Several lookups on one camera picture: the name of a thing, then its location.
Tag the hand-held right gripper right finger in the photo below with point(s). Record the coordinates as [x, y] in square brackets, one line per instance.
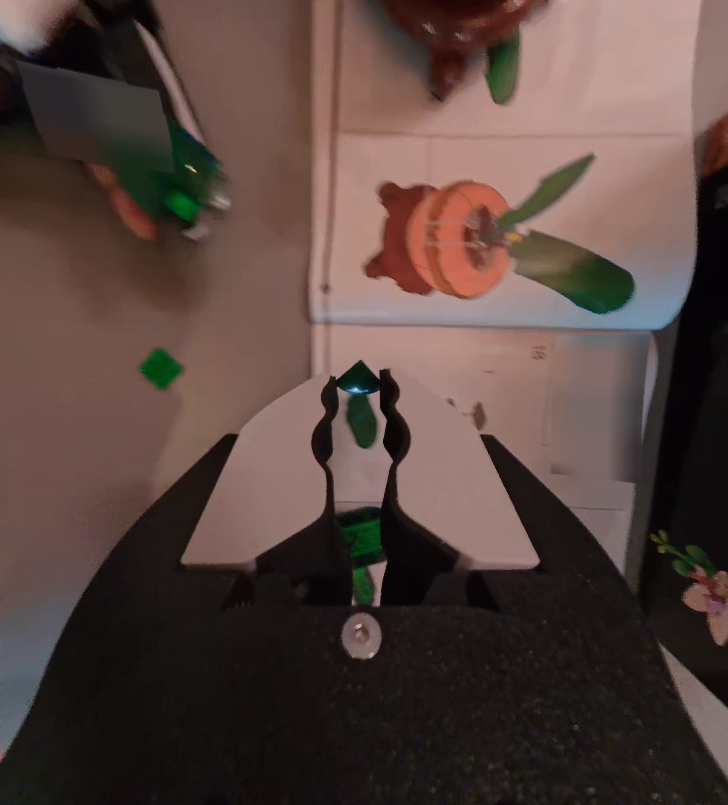
[458, 484]

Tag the black orchid print box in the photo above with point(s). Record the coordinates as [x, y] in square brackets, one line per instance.
[716, 409]

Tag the toy instruction booklet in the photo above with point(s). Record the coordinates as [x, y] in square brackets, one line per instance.
[590, 188]

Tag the small green square plate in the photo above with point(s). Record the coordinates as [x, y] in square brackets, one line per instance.
[161, 368]

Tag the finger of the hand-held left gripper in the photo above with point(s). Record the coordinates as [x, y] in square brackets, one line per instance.
[166, 78]

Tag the coral toy piece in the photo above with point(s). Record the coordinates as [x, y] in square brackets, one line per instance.
[126, 207]

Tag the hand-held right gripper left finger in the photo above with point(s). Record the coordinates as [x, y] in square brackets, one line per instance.
[263, 484]

